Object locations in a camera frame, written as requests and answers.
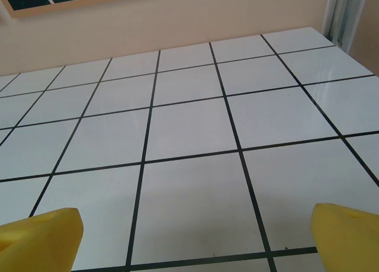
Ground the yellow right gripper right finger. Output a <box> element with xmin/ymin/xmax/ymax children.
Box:
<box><xmin>310</xmin><ymin>203</ymin><xmax>379</xmax><ymax>272</ymax></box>

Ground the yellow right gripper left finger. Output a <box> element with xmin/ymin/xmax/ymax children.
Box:
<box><xmin>0</xmin><ymin>207</ymin><xmax>85</xmax><ymax>272</ymax></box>

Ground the aluminium frame post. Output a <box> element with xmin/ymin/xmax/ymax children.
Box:
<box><xmin>321</xmin><ymin>0</ymin><xmax>371</xmax><ymax>52</ymax></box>

